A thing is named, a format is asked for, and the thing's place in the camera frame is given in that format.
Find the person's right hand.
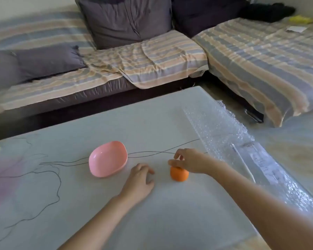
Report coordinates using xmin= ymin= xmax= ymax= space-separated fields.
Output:
xmin=168 ymin=148 xmax=222 ymax=178

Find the person's left hand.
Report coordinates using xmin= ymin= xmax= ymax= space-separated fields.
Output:
xmin=119 ymin=163 xmax=156 ymax=206

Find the orange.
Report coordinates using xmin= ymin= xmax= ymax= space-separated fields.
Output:
xmin=170 ymin=166 xmax=190 ymax=183

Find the pink plastic dish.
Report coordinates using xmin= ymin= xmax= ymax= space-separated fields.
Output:
xmin=88 ymin=141 xmax=128 ymax=178

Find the person's right forearm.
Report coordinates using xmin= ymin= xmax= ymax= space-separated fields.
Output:
xmin=210 ymin=161 xmax=313 ymax=250

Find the person's left forearm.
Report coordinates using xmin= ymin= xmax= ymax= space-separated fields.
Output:
xmin=57 ymin=194 xmax=141 ymax=250

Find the clear bubble wrap sheet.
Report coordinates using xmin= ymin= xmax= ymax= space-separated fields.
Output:
xmin=182 ymin=100 xmax=313 ymax=216

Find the thin white stick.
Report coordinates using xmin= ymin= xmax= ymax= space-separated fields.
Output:
xmin=231 ymin=144 xmax=256 ymax=184

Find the clear plastic bag paper label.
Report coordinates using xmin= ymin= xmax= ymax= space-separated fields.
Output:
xmin=229 ymin=142 xmax=290 ymax=190

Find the dark brown sofa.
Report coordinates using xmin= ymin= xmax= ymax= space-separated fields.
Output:
xmin=0 ymin=73 xmax=264 ymax=141

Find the striped sofa sheet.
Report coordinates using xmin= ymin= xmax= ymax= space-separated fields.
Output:
xmin=192 ymin=17 xmax=313 ymax=128
xmin=0 ymin=30 xmax=209 ymax=118

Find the dark purple cushion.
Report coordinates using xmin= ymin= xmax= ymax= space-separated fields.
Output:
xmin=171 ymin=0 xmax=248 ymax=38

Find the grey flat pillow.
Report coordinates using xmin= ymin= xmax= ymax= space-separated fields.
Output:
xmin=0 ymin=45 xmax=87 ymax=91

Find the grey upright cushion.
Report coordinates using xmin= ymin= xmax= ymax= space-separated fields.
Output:
xmin=75 ymin=0 xmax=172 ymax=51

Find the black garment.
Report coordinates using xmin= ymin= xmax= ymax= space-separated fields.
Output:
xmin=240 ymin=2 xmax=297 ymax=23

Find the white paper slip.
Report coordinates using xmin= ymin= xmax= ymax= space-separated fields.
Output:
xmin=286 ymin=25 xmax=308 ymax=33

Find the yellow cloth item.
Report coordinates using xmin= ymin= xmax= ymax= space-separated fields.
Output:
xmin=289 ymin=15 xmax=313 ymax=25

